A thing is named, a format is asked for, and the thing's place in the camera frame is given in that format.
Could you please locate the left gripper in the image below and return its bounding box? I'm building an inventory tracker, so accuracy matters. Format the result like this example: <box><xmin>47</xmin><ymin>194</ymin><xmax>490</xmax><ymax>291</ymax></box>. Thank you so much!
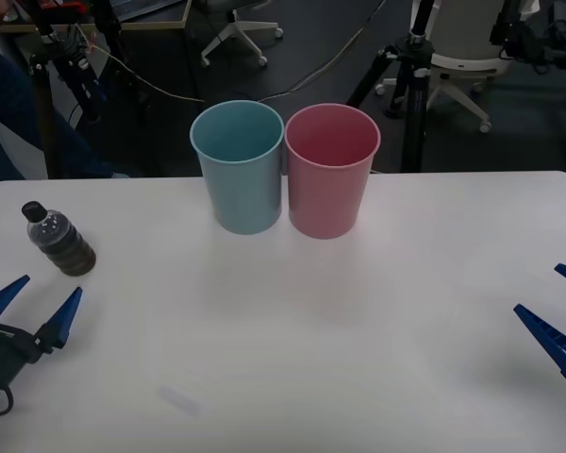
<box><xmin>0</xmin><ymin>275</ymin><xmax>84</xmax><ymax>394</ymax></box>

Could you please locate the plastic bottle with dark drink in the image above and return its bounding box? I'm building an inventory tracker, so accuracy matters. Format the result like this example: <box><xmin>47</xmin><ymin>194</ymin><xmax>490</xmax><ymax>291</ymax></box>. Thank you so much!
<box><xmin>21</xmin><ymin>200</ymin><xmax>98</xmax><ymax>277</ymax></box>

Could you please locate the person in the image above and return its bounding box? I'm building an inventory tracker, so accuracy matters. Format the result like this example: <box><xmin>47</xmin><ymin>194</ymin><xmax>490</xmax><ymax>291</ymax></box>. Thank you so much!
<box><xmin>0</xmin><ymin>0</ymin><xmax>131</xmax><ymax>181</ymax></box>

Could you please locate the black tripod with silver knobs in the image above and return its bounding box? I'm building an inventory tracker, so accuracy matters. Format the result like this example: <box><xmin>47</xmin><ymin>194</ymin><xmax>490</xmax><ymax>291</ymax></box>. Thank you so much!
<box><xmin>346</xmin><ymin>0</ymin><xmax>439</xmax><ymax>174</ymax></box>

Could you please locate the white office chair with seat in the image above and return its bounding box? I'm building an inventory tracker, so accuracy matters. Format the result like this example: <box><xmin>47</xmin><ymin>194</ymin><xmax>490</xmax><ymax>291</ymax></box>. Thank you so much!
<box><xmin>375</xmin><ymin>0</ymin><xmax>514</xmax><ymax>134</ymax></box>

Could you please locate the pale blue plastic bin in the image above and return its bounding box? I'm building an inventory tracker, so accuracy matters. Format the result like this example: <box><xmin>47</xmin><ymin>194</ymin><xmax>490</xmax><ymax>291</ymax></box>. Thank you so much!
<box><xmin>189</xmin><ymin>99</ymin><xmax>285</xmax><ymax>236</ymax></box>

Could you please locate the pink plastic bin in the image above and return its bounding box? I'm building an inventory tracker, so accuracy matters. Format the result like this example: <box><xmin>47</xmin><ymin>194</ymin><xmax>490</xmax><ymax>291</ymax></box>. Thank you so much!
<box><xmin>284</xmin><ymin>103</ymin><xmax>382</xmax><ymax>241</ymax></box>

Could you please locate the wood-edged black desk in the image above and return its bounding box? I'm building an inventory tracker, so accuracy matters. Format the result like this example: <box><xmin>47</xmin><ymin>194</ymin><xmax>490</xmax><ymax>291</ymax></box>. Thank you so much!
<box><xmin>0</xmin><ymin>0</ymin><xmax>192</xmax><ymax>34</ymax></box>

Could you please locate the white office chair star base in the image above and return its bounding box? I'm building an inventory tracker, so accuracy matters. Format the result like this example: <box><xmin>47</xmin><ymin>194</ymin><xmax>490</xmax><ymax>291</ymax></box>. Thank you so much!
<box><xmin>199</xmin><ymin>0</ymin><xmax>284</xmax><ymax>68</ymax></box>

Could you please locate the black machine arm with cables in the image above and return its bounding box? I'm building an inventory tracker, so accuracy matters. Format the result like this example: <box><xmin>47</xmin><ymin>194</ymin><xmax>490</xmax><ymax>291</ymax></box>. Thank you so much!
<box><xmin>488</xmin><ymin>0</ymin><xmax>566</xmax><ymax>76</ymax></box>

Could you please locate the pale thin floor cable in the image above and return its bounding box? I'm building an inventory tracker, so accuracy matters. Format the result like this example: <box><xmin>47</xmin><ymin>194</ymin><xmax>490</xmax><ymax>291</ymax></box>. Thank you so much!
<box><xmin>73</xmin><ymin>0</ymin><xmax>389</xmax><ymax>104</ymax></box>

